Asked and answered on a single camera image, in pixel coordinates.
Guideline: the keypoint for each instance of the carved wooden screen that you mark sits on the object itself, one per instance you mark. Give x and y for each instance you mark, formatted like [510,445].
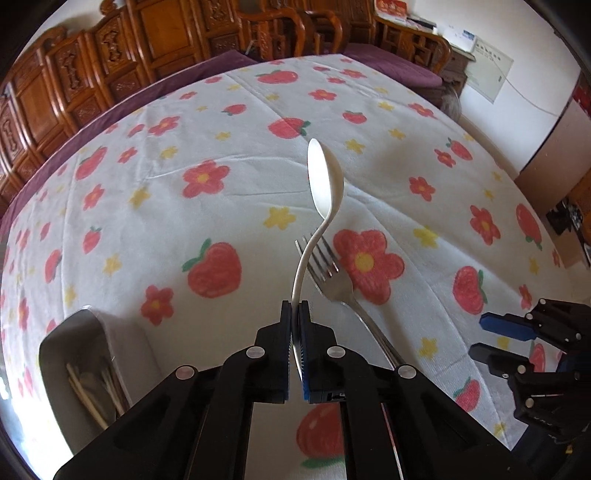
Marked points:
[69,69]

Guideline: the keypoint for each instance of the white wall chart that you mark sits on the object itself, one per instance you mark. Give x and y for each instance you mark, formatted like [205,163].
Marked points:
[489,71]

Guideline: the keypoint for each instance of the red box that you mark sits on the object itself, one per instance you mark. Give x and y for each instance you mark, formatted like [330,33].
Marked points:
[391,10]

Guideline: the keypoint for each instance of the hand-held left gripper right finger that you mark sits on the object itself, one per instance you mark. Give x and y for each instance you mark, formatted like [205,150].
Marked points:
[304,334]

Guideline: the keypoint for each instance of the white device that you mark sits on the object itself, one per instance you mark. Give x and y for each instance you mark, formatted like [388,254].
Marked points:
[457,37]

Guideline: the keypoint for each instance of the wooden armchair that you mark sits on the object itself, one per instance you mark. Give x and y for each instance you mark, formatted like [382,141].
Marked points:
[411,46]

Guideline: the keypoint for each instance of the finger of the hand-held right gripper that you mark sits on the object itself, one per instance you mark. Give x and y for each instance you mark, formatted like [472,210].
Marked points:
[496,361]
[505,325]

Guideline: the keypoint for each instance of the white ladle spoon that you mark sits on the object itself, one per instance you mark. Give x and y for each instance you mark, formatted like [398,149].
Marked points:
[325,184]

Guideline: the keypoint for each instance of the flower print tablecloth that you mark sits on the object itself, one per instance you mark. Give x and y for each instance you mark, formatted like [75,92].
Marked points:
[184,138]

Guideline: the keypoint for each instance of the wooden chair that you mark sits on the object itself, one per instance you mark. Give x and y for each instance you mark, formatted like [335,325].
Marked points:
[323,30]
[270,32]

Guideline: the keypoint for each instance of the grey utensil container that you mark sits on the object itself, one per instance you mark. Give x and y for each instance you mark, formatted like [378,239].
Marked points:
[134,355]

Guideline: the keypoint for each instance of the metal fork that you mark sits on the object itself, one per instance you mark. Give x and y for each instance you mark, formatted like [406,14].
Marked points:
[339,288]

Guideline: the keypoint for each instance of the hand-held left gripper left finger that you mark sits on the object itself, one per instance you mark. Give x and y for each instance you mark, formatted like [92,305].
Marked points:
[286,334]

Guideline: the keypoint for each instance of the brown cabinet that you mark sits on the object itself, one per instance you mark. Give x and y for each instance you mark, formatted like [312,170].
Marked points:
[554,161]

